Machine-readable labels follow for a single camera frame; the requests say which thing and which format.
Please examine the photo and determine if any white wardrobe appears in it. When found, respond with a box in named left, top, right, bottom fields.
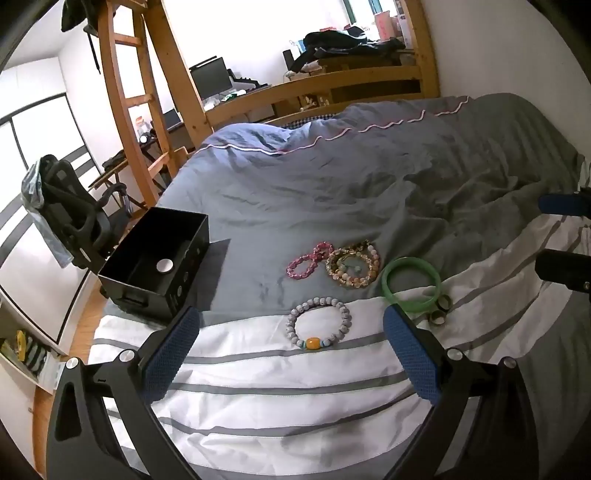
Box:
left=0, top=55, right=108, bottom=344

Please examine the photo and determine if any light blue cloth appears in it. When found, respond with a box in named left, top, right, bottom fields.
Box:
left=21, top=161, right=70, bottom=267

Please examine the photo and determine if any wooden bunk bed frame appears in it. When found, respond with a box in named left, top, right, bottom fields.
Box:
left=90, top=0, right=441, bottom=208

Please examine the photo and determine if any grey striped duvet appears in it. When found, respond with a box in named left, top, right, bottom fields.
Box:
left=154, top=92, right=591, bottom=324

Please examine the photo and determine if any white bead bracelet amber bead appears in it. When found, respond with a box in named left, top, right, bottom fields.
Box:
left=286, top=296, right=352, bottom=350

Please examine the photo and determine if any pink bead bracelet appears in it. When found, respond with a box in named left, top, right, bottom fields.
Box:
left=286, top=241, right=334, bottom=281

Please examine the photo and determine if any pink box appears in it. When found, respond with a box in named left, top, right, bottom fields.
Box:
left=375, top=11, right=403, bottom=40

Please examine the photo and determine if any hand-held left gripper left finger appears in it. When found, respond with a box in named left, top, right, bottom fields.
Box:
left=45, top=305, right=201, bottom=480

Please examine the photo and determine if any pile of black clothes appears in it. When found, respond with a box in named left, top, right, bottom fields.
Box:
left=291, top=27, right=407, bottom=70

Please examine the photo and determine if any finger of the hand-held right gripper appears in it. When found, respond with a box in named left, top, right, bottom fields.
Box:
left=534, top=249, right=591, bottom=294
left=538, top=187, right=591, bottom=217

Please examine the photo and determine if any gold bead bracelet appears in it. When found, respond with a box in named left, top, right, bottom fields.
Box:
left=325, top=247, right=370, bottom=289

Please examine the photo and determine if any white shelf unit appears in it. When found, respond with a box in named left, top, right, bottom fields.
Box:
left=0, top=300, right=66, bottom=394

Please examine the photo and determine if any black metal box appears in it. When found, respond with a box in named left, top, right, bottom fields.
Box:
left=98, top=207, right=211, bottom=321

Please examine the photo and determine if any green jade bangle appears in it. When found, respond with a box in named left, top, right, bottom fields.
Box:
left=381, top=257, right=441, bottom=315

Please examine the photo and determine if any white grey striped sheet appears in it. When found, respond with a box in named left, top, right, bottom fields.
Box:
left=88, top=212, right=591, bottom=480

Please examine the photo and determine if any black computer monitor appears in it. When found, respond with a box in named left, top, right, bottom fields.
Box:
left=190, top=56, right=232, bottom=100

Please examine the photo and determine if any beige bead bracelet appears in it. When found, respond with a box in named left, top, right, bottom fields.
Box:
left=344, top=240, right=383, bottom=287

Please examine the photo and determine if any grey striped bed sheet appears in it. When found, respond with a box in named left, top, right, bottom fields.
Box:
left=462, top=92, right=587, bottom=222

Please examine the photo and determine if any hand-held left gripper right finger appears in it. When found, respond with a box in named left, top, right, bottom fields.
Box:
left=382, top=305, right=542, bottom=480

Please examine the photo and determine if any small wooden folding table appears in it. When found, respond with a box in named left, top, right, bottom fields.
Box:
left=89, top=151, right=136, bottom=190

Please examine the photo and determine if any dark hanging garment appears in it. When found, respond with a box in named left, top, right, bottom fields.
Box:
left=61, top=0, right=112, bottom=34

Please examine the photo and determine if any black office chair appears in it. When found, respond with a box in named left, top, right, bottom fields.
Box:
left=39, top=154, right=129, bottom=287

